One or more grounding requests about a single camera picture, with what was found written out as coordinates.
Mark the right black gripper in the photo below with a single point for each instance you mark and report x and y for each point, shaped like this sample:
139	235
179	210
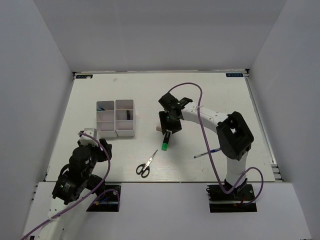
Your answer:
165	125

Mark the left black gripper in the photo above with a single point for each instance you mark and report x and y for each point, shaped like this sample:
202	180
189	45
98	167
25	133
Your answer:
107	146

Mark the white eraser block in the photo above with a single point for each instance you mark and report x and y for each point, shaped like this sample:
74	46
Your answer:
158	128

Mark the green highlighter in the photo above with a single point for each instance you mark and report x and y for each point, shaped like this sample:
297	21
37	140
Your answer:
165	142

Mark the black handled scissors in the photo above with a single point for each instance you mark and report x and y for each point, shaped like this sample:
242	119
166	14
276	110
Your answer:
143	169

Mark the purple highlighter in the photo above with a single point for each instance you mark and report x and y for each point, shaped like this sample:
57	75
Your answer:
128	115

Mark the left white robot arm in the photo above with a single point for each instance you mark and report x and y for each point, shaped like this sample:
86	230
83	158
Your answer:
84	175

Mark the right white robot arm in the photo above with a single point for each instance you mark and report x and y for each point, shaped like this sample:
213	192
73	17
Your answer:
234	136

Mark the right white organizer box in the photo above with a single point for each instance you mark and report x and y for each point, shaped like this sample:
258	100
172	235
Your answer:
124	127

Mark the blue ballpoint pen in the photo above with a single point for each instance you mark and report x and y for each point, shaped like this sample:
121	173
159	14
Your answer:
206	153

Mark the right corner label sticker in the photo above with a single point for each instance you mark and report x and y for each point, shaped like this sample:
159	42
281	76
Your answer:
234	75

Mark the corner label sticker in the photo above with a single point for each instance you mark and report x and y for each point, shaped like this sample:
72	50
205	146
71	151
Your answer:
84	76
234	75

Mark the left corner label sticker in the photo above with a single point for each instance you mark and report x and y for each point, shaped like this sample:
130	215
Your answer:
84	76

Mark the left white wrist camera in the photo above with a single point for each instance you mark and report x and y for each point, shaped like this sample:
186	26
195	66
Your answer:
88	137

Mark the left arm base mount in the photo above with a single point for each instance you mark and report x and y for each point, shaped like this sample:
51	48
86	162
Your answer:
109	202

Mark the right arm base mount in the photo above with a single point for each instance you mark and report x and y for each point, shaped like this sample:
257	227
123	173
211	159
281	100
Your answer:
219	202

